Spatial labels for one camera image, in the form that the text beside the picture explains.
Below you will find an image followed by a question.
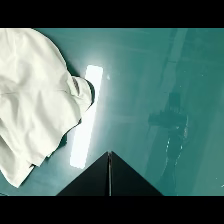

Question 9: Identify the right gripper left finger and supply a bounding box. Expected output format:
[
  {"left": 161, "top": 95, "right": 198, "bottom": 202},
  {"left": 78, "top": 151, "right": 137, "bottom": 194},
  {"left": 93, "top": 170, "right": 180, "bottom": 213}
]
[{"left": 56, "top": 151, "right": 110, "bottom": 197}]

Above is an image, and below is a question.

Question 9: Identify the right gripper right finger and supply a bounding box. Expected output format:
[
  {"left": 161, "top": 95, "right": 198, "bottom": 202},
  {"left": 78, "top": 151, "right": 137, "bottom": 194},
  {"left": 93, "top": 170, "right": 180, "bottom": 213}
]
[{"left": 110, "top": 151, "right": 164, "bottom": 197}]

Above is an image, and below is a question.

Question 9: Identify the white shirt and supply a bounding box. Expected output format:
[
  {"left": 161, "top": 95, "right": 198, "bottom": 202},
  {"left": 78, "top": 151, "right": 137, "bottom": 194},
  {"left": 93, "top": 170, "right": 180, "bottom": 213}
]
[{"left": 0, "top": 28, "right": 96, "bottom": 189}]

